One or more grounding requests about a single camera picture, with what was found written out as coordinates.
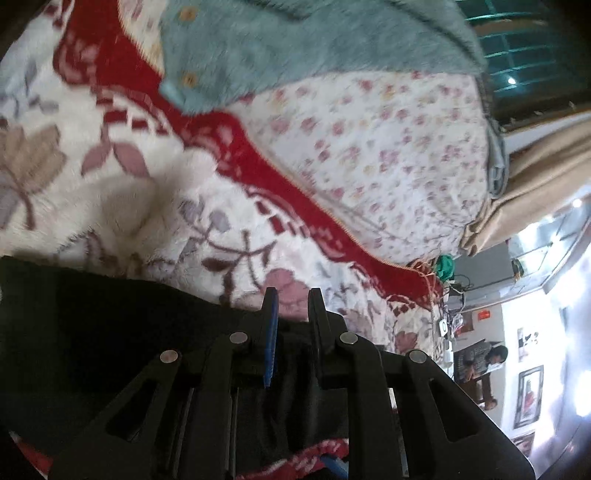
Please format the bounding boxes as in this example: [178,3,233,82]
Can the black pants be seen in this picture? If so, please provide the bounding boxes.
[0,255,352,467]

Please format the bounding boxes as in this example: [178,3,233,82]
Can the teal window grille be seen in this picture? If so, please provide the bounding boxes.
[458,1,590,116]

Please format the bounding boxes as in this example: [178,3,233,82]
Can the red white plush blanket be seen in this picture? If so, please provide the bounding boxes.
[0,0,447,480]

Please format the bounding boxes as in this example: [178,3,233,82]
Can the teal fleece garment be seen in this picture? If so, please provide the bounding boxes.
[159,1,487,114]

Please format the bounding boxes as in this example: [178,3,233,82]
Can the person sitting in background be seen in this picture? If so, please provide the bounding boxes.
[454,340,509,411]

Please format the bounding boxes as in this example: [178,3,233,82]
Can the floral white bedsheet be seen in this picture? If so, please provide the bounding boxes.
[117,0,493,269]

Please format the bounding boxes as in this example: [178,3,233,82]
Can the beige curtain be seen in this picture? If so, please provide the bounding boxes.
[460,120,590,256]

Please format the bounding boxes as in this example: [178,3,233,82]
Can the framed picture on wall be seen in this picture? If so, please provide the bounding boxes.
[514,365,544,429]

